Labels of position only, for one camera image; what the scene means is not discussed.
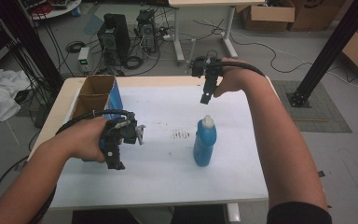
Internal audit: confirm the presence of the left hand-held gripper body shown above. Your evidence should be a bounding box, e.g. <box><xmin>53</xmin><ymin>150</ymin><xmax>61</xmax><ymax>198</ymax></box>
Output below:
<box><xmin>99</xmin><ymin>110</ymin><xmax>147</xmax><ymax>147</ymax></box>

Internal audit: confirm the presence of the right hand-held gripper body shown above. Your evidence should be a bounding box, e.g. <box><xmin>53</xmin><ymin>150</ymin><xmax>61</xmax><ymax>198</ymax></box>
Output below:
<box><xmin>190</xmin><ymin>55</ymin><xmax>226</xmax><ymax>79</ymax></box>

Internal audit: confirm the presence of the blue bottle with white cap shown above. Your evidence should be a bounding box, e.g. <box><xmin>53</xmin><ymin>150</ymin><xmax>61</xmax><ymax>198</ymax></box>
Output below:
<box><xmin>193</xmin><ymin>114</ymin><xmax>218</xmax><ymax>168</ymax></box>

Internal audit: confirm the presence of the cardboard box with blue side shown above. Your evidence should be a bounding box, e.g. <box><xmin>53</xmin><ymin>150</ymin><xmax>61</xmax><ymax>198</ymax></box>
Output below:
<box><xmin>69</xmin><ymin>74</ymin><xmax>125</xmax><ymax>162</ymax></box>

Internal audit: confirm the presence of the person's right hand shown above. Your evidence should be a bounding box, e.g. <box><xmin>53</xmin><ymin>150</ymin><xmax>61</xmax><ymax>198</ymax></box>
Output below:
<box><xmin>213</xmin><ymin>57</ymin><xmax>256</xmax><ymax>99</ymax></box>

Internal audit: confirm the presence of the person's left hand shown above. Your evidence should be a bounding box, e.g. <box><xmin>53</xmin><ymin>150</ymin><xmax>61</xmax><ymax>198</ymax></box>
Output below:
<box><xmin>64</xmin><ymin>116</ymin><xmax>110</xmax><ymax>164</ymax></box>

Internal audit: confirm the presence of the white desk with metal legs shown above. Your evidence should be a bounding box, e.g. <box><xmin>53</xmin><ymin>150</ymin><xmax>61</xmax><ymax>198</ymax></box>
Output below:
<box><xmin>167</xmin><ymin>0</ymin><xmax>267</xmax><ymax>67</ymax></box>

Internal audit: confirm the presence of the white table mat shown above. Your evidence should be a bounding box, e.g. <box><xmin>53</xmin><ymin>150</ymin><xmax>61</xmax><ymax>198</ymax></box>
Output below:
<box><xmin>49</xmin><ymin>85</ymin><xmax>270</xmax><ymax>210</ymax></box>

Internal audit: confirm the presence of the light wooden table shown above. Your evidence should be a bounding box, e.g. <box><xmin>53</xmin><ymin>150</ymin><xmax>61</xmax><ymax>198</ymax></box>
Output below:
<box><xmin>27</xmin><ymin>75</ymin><xmax>282</xmax><ymax>216</ymax></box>

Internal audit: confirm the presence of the small white power supply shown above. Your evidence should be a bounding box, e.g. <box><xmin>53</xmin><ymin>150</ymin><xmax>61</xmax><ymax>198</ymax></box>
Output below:
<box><xmin>76</xmin><ymin>46</ymin><xmax>91</xmax><ymax>75</ymax></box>

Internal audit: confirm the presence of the open cardboard box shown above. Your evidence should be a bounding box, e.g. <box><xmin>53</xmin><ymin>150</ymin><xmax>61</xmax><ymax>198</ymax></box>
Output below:
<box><xmin>236</xmin><ymin>0</ymin><xmax>296</xmax><ymax>33</ymax></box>

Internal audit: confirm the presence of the black computer tower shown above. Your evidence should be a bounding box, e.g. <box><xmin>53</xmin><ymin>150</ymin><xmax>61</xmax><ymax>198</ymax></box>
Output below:
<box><xmin>96</xmin><ymin>12</ymin><xmax>131</xmax><ymax>67</ymax></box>

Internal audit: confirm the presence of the grey floor mat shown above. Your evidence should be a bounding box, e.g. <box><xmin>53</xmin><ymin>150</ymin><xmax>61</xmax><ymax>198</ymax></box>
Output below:
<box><xmin>271</xmin><ymin>79</ymin><xmax>353</xmax><ymax>134</ymax></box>

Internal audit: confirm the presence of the large cardboard box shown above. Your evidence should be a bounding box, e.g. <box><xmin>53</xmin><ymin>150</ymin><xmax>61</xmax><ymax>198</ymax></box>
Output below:
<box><xmin>287</xmin><ymin>0</ymin><xmax>347</xmax><ymax>33</ymax></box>

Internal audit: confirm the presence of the white table leg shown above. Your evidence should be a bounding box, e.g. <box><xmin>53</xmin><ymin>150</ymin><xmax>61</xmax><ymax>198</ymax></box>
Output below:
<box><xmin>226</xmin><ymin>203</ymin><xmax>242</xmax><ymax>224</ymax></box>

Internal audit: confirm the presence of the round white table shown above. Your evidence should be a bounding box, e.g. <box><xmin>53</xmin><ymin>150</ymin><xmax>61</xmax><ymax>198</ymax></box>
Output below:
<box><xmin>21</xmin><ymin>0</ymin><xmax>83</xmax><ymax>21</ymax></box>

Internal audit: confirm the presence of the black sleeve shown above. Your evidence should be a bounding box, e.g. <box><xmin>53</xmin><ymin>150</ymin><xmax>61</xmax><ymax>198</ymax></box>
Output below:
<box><xmin>266</xmin><ymin>201</ymin><xmax>334</xmax><ymax>224</ymax></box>

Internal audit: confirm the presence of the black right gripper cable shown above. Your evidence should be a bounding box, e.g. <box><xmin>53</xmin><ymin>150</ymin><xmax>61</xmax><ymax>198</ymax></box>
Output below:
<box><xmin>218</xmin><ymin>61</ymin><xmax>267</xmax><ymax>78</ymax></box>

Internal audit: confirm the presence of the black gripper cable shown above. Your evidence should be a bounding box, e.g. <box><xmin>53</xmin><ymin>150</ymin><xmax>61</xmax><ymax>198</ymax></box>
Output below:
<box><xmin>218</xmin><ymin>61</ymin><xmax>267</xmax><ymax>78</ymax></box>
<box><xmin>27</xmin><ymin>108</ymin><xmax>132</xmax><ymax>224</ymax></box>

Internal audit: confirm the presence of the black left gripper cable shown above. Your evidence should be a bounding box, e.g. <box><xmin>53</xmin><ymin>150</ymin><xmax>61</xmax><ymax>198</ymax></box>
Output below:
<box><xmin>27</xmin><ymin>108</ymin><xmax>132</xmax><ymax>224</ymax></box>

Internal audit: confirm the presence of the open computer tower with cables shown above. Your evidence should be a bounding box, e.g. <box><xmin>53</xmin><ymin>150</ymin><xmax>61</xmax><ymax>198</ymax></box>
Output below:
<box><xmin>135</xmin><ymin>8</ymin><xmax>158</xmax><ymax>54</ymax></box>

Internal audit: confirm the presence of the black coiled cable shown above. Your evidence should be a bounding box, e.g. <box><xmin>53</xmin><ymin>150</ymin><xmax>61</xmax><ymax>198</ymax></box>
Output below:
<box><xmin>123</xmin><ymin>54</ymin><xmax>145</xmax><ymax>71</ymax></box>
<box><xmin>65</xmin><ymin>40</ymin><xmax>87</xmax><ymax>54</ymax></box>

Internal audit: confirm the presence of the long floor cable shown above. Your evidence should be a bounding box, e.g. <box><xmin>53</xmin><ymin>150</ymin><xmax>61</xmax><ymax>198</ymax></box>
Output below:
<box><xmin>192</xmin><ymin>18</ymin><xmax>358</xmax><ymax>91</ymax></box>

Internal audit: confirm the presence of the black floor cable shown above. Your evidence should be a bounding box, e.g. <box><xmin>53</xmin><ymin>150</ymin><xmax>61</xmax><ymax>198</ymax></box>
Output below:
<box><xmin>0</xmin><ymin>154</ymin><xmax>30</xmax><ymax>207</ymax></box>

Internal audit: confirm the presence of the black metal stand post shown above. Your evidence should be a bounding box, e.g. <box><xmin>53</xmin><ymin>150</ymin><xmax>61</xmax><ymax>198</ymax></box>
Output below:
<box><xmin>286</xmin><ymin>0</ymin><xmax>358</xmax><ymax>108</ymax></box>
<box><xmin>0</xmin><ymin>0</ymin><xmax>65</xmax><ymax>91</ymax></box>

